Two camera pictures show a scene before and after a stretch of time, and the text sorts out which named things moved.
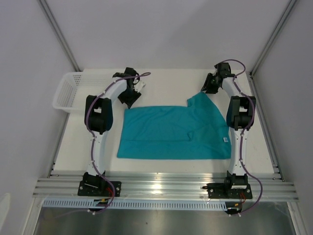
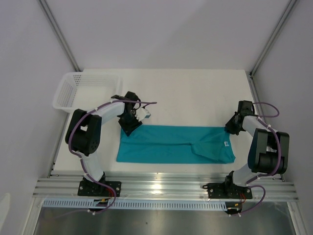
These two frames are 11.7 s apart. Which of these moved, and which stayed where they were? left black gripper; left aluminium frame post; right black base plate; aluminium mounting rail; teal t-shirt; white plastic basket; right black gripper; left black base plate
Moved: left black gripper; teal t-shirt; right black gripper
Stayed: left black base plate; aluminium mounting rail; right black base plate; left aluminium frame post; white plastic basket
